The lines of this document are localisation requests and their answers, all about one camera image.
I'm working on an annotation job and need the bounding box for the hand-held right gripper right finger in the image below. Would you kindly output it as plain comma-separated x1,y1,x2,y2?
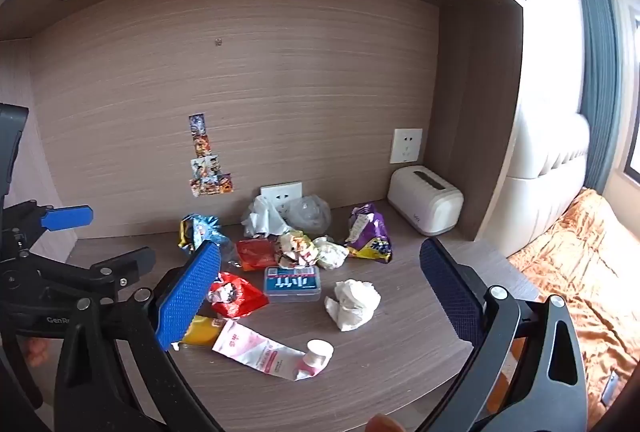
419,237,588,432

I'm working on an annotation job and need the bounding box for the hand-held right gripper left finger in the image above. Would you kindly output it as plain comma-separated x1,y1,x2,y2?
55,239,226,432

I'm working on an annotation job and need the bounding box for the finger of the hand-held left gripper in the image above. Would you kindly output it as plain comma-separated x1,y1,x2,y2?
0,201,94,263
15,246,157,309

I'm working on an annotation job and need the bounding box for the white plastic bag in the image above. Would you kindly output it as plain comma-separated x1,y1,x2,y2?
324,279,382,332

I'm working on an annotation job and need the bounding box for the green-edged snack wrapper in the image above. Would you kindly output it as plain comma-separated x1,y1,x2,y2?
277,232,350,271

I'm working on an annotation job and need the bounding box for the person's right hand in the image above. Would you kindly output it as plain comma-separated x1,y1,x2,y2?
364,413,406,432

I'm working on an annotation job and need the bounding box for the yellow packet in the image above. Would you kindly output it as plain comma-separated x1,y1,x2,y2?
172,314,226,352

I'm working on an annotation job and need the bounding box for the red snack wrapper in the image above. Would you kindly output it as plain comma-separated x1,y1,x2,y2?
207,272,270,319

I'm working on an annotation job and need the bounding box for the blue snack wrapper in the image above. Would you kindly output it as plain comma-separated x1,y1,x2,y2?
179,213,231,258

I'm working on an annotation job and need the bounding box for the red orange packet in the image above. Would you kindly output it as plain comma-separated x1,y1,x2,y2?
236,238,278,273

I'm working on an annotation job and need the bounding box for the white tissue box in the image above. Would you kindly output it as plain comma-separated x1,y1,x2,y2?
387,165,465,236

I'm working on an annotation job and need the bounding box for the pink white squeezed tube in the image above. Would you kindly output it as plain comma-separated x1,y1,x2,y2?
211,319,335,382

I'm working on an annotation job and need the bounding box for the blue-label clear plastic box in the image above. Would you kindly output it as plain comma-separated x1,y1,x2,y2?
263,266,322,304

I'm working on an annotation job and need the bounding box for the purple snack bag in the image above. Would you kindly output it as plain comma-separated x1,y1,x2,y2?
345,202,393,262

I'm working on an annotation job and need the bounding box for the crumpled white plastic wrapper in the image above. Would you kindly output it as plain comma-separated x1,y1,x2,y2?
242,195,291,238

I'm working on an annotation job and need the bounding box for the cluster of cartoon stickers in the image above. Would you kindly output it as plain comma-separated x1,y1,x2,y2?
188,113,235,198

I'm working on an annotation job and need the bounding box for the cream padded headboard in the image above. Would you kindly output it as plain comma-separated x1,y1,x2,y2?
500,0,591,258

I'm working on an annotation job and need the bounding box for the bed with orange blanket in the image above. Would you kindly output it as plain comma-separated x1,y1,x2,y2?
507,187,640,413

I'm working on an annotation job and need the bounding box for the clear plastic bag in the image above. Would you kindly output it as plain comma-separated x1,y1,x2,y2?
287,194,332,237

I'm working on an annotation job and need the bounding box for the wooden desk hutch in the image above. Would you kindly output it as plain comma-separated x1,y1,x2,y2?
0,0,528,258

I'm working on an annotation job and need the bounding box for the dark-framed window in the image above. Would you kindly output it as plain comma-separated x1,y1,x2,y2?
620,12,640,188

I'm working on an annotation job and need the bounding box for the teal curtain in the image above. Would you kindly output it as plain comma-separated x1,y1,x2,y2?
575,0,631,198

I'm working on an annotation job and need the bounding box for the white wall socket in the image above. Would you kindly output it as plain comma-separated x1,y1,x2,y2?
390,128,423,164
260,181,303,213

